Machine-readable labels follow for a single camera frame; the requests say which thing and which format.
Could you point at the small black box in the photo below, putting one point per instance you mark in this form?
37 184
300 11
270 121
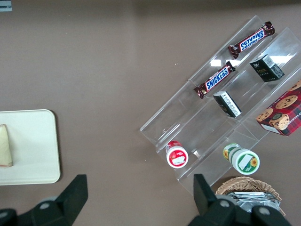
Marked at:
228 104
266 69

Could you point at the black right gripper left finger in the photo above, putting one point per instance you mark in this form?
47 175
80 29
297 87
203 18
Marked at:
68 202

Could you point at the small grey block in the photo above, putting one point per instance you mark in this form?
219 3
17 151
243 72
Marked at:
5 5

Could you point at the silver foil tray stack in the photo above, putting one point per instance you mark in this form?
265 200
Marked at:
254 200

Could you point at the light wicker basket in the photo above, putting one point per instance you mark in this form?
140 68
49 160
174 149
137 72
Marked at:
249 184

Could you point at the green lid white cup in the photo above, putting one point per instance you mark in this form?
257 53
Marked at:
244 161

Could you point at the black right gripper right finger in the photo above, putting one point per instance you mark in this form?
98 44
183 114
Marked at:
211 207

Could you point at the Snickers chocolate bar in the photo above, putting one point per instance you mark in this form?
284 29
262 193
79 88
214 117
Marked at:
216 78
251 40

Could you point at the triangular sandwich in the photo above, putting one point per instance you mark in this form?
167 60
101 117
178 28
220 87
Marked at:
5 148

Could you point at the clear acrylic stepped shelf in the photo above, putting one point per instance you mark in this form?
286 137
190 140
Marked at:
188 122

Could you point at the red tartan cookie box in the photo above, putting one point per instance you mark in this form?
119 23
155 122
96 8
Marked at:
284 113

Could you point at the red lid white cup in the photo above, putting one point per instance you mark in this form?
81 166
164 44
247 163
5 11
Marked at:
176 156

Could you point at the cream plastic tray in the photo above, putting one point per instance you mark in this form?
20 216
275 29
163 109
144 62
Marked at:
33 146

